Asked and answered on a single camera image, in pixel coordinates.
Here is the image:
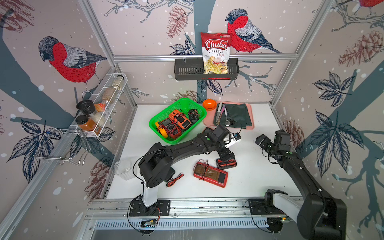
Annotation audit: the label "small black multimeter front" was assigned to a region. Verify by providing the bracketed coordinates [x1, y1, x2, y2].
[188, 109, 200, 125]

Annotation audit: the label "orange multimeter face down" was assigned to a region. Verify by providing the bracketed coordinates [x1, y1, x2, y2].
[169, 110, 192, 131]

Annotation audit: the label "yellow multimeter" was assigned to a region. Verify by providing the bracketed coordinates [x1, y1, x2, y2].
[155, 122, 169, 139]

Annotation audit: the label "orange spice jar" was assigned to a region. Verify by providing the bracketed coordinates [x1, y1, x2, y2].
[75, 115, 97, 131]

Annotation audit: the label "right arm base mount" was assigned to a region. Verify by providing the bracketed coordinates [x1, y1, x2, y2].
[244, 189, 287, 215]

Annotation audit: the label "pink plastic tray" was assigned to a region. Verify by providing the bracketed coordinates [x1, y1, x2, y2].
[203, 101, 255, 130]

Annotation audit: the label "black wall basket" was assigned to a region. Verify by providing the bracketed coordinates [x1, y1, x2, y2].
[174, 59, 240, 81]

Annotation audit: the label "red black multimeter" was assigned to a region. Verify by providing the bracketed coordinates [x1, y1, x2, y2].
[161, 118, 182, 140]

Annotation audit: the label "red black test leads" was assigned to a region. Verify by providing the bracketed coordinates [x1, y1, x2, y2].
[166, 173, 184, 188]

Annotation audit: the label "small black multimeter with leads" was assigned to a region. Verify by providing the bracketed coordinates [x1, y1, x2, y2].
[216, 159, 237, 170]

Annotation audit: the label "orange plastic bowl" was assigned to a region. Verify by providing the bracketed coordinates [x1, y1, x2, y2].
[203, 99, 217, 111]

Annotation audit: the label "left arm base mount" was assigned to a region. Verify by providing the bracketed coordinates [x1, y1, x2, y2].
[128, 200, 171, 217]

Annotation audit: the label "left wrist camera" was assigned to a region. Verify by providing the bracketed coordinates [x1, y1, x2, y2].
[224, 133, 242, 148]

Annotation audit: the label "green plastic basket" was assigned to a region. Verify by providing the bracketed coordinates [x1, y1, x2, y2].
[149, 98, 207, 145]

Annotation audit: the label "white handled knife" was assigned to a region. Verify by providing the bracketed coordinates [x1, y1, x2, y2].
[215, 102, 223, 122]

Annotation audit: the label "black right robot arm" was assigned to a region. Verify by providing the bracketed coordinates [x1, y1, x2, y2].
[255, 130, 347, 240]

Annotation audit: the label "red cassava chips bag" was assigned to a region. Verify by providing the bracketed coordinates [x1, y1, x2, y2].
[201, 33, 232, 74]

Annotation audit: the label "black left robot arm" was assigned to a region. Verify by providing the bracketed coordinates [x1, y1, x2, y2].
[138, 125, 241, 208]

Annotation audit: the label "white handled spoon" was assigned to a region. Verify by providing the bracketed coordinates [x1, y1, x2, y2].
[224, 107, 231, 127]

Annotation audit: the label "large red multimeter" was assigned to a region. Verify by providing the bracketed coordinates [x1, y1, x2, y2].
[193, 162, 229, 188]

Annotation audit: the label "clear plastic cup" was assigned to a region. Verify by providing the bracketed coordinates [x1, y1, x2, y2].
[115, 159, 135, 181]

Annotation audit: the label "white wire wall shelf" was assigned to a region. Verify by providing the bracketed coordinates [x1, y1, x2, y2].
[36, 73, 128, 166]

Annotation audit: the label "multicolour handled knife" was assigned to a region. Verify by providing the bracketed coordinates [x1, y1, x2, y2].
[215, 103, 225, 126]

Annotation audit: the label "aluminium front rail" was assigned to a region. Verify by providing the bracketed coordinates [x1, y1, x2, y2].
[83, 197, 290, 221]

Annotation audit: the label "dark metal spoon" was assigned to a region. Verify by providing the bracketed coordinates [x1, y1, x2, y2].
[229, 116, 235, 126]

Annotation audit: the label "black lid jar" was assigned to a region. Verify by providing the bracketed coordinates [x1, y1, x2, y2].
[76, 100, 96, 115]

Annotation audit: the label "dark green cloth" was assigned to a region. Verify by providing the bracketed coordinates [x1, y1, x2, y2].
[212, 102, 253, 129]

